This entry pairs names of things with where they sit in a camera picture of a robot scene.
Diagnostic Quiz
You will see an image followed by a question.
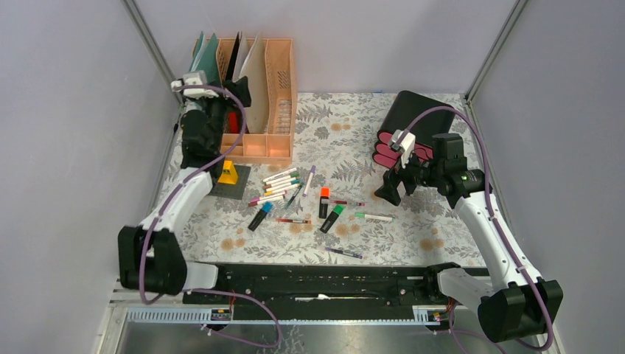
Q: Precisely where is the grey baseplate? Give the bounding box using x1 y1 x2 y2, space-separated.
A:
209 164 251 200

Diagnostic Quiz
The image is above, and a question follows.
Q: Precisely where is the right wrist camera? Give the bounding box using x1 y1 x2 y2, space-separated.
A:
388 130 416 168

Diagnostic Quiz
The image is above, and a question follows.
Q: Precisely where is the dark red pen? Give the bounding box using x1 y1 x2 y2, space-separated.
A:
327 199 366 207

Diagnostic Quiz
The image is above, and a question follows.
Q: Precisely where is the yellow block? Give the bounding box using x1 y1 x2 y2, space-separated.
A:
217 160 239 185

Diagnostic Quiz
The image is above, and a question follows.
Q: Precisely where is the orange plastic file organizer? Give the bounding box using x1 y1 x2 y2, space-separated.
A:
226 38 297 166

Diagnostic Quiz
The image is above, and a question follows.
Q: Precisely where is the purple pen near front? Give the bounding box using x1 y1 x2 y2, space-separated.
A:
324 247 363 260

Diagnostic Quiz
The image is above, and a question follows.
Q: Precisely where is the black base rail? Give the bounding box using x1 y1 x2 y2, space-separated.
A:
134 262 489 322

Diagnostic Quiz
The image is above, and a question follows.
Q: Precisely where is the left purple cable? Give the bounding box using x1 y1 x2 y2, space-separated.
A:
138 83 284 349

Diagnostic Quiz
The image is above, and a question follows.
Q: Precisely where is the white marker pink cap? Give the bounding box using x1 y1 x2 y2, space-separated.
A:
248 193 285 207

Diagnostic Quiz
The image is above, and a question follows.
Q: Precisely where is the white purple marker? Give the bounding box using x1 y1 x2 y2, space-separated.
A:
302 165 316 197

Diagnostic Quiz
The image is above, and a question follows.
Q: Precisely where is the orange cap black highlighter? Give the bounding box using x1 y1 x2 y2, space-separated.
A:
318 187 330 219

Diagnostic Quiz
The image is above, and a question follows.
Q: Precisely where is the blue cap black highlighter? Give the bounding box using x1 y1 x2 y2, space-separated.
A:
248 201 273 232

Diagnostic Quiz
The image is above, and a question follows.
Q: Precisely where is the green cap black highlighter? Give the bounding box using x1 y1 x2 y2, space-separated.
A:
319 204 344 233

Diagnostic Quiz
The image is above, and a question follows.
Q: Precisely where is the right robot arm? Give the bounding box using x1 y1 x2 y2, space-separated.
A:
375 130 563 343

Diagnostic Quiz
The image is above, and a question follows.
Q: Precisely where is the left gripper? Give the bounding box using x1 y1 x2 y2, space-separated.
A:
195 75 250 152

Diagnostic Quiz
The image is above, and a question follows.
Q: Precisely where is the black pink drawer box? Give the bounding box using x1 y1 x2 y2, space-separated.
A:
373 90 456 170

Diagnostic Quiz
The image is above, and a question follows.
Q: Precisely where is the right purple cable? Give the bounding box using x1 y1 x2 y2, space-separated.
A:
397 105 555 354

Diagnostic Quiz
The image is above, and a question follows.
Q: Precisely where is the floral table mat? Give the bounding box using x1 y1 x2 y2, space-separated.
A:
177 93 484 267

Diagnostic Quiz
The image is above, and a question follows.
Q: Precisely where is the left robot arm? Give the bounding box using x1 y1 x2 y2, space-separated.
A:
118 77 252 305

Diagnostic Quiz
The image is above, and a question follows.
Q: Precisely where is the teal folder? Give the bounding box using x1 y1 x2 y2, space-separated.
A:
189 32 221 86

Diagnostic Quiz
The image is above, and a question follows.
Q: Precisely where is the red binder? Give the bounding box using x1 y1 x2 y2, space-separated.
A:
224 32 244 133

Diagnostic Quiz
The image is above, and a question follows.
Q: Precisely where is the white marker black cap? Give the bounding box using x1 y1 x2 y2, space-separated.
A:
262 167 297 184

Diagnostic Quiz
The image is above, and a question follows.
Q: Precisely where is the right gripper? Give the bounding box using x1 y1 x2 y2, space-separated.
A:
374 145 443 206

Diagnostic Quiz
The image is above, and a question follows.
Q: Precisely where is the purple cable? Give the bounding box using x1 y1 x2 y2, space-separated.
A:
397 105 555 354
138 83 284 349

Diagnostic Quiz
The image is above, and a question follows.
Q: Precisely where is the beige kraft notebook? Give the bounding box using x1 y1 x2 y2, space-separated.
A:
233 32 269 134

